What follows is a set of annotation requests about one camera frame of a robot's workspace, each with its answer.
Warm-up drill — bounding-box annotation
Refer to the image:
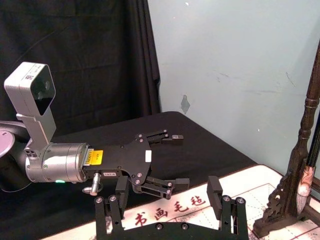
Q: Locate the black curtain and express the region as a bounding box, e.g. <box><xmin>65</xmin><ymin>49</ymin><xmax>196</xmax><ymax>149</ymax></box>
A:
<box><xmin>0</xmin><ymin>0</ymin><xmax>161</xmax><ymax>141</ymax></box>

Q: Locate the white felt mat red print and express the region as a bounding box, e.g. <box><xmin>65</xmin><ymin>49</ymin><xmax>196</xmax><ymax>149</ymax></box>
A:
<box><xmin>121</xmin><ymin>163</ymin><xmax>320</xmax><ymax>240</ymax></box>

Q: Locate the calligraphy brush with black handle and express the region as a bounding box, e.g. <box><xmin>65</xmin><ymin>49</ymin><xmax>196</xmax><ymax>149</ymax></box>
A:
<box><xmin>296</xmin><ymin>126</ymin><xmax>320</xmax><ymax>216</ymax></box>

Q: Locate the dark carved wooden brush rack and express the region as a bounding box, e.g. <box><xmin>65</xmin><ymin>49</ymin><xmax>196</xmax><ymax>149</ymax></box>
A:
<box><xmin>252</xmin><ymin>37</ymin><xmax>320</xmax><ymax>237</ymax></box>

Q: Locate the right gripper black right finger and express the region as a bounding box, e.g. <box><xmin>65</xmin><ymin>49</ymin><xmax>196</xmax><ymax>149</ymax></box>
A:
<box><xmin>207</xmin><ymin>175</ymin><xmax>249</xmax><ymax>237</ymax></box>

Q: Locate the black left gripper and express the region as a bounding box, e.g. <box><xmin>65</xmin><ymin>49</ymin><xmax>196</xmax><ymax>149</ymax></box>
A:
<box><xmin>83</xmin><ymin>129</ymin><xmax>191</xmax><ymax>201</ymax></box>

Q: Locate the left robot arm with grey camera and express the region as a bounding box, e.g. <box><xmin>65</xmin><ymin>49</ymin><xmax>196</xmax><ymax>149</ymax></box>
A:
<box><xmin>0</xmin><ymin>61</ymin><xmax>104</xmax><ymax>194</ymax></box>

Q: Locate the thin dark cable silver plug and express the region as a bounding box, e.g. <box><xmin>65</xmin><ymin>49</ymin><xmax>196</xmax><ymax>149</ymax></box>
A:
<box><xmin>0</xmin><ymin>172</ymin><xmax>103</xmax><ymax>197</ymax></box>

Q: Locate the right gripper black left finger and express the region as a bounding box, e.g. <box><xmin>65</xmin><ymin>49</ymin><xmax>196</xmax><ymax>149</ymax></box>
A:
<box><xmin>93</xmin><ymin>175</ymin><xmax>130</xmax><ymax>236</ymax></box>

